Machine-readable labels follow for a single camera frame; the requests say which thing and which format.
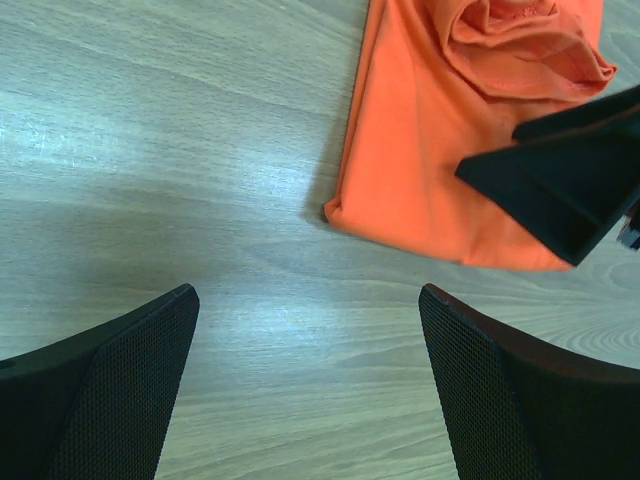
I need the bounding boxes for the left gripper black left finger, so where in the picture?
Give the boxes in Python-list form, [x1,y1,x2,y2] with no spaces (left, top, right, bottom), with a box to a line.
[1,284,200,479]

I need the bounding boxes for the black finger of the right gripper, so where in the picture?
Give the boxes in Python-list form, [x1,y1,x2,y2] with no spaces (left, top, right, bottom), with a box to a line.
[455,87,639,266]

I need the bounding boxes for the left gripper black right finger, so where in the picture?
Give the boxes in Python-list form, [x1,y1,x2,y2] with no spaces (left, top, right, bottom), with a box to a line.
[419,284,639,479]

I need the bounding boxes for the orange t shirt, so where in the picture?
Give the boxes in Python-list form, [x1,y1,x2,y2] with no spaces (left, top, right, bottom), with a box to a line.
[324,0,616,272]

